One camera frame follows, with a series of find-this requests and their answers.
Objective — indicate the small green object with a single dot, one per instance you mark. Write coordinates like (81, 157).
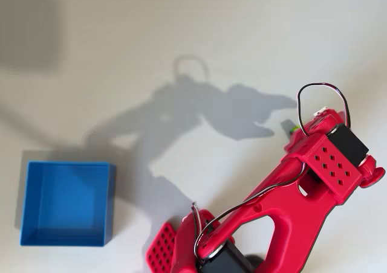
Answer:
(292, 130)

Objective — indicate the red robot arm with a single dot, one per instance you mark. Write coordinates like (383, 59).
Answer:
(272, 206)

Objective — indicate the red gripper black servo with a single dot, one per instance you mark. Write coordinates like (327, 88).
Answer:
(292, 140)

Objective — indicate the blue square box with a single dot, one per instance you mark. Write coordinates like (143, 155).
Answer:
(69, 200)

